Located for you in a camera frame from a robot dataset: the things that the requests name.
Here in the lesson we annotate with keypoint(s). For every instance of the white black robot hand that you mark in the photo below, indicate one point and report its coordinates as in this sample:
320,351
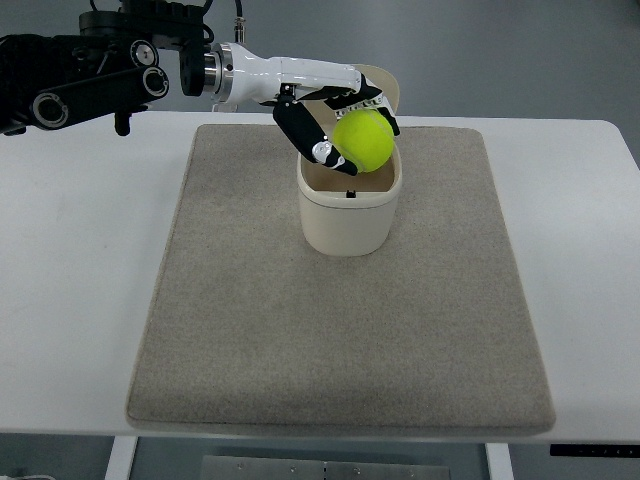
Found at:
307,97

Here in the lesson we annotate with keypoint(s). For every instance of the yellow tennis ball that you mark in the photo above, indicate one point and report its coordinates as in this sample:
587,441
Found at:
365,138

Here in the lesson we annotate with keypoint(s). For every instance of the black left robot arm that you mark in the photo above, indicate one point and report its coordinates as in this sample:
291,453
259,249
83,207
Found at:
110,68

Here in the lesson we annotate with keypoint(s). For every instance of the beige lidded plastic bin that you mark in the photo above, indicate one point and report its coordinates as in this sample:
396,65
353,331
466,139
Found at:
344,215

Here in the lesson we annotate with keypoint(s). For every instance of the grey felt mat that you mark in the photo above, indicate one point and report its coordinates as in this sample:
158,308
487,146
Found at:
250,329

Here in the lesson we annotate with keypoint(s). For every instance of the white left table leg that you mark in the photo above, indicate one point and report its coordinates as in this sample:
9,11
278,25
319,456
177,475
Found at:
121,458

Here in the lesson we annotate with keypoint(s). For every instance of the white table leg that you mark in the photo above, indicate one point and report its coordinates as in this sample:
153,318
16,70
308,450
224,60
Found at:
499,461
121,458

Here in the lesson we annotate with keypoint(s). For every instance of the white right table leg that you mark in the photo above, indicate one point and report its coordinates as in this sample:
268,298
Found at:
499,461

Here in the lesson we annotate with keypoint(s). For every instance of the black table control panel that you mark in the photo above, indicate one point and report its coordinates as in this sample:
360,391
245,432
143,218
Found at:
595,451

